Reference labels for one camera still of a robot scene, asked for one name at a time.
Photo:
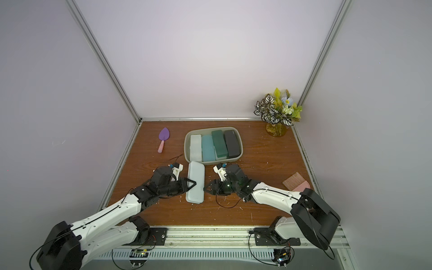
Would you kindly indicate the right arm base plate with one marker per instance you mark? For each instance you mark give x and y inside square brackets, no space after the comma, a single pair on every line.
[269,237]

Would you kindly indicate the dark green pencil case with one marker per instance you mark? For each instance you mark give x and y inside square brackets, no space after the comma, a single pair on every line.
[219,144]

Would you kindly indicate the purple trowel pink handle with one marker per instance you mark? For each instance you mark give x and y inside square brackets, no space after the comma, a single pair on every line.
[163,136]

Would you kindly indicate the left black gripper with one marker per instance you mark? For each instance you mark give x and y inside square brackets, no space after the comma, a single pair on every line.
[183,185]

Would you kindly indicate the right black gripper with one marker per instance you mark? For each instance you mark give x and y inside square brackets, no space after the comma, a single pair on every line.
[218,185]

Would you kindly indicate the small circuit board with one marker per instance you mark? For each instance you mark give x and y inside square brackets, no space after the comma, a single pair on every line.
[138,257]
[282,257]

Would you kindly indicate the aluminium front rail frame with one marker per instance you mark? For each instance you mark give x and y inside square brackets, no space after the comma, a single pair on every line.
[231,243]

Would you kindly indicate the aluminium corner post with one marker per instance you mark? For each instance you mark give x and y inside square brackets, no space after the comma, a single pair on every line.
[340,15]
[102,58]

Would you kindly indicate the artificial flower plant in vase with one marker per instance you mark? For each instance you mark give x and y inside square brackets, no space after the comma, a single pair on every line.
[279,111]

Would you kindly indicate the teal ribbed pencil case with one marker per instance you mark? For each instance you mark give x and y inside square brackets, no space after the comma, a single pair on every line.
[207,147]

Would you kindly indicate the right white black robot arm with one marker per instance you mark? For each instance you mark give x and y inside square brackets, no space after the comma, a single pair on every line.
[315,218]

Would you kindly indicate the frosted clear pencil case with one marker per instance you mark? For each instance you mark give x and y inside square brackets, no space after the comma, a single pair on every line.
[196,148]

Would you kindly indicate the pale blue white pencil case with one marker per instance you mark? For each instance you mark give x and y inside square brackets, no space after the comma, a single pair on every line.
[196,172]

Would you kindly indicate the left aluminium corner post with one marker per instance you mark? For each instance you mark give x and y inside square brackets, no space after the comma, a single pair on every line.
[102,58]

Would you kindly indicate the grey-green plastic storage box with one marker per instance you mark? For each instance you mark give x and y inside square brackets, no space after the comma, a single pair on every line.
[208,131]

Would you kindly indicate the right small circuit board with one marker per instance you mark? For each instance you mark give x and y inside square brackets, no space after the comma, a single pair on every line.
[282,257]

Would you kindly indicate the dark grey pencil case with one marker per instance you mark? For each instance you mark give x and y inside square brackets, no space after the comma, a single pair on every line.
[232,143]

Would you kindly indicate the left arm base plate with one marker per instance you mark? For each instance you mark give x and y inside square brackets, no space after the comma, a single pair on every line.
[153,236]

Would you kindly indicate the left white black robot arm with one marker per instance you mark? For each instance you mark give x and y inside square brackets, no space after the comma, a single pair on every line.
[71,246]

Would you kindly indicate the right aluminium corner post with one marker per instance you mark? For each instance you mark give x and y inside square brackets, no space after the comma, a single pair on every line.
[340,15]

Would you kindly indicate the left small circuit board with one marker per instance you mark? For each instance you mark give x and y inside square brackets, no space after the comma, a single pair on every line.
[138,257]

